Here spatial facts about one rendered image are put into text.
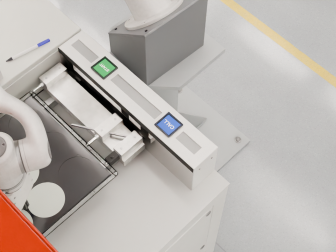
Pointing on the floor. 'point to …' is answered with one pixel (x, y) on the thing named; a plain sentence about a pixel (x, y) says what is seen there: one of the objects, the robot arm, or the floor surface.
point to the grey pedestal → (188, 67)
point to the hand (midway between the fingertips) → (21, 203)
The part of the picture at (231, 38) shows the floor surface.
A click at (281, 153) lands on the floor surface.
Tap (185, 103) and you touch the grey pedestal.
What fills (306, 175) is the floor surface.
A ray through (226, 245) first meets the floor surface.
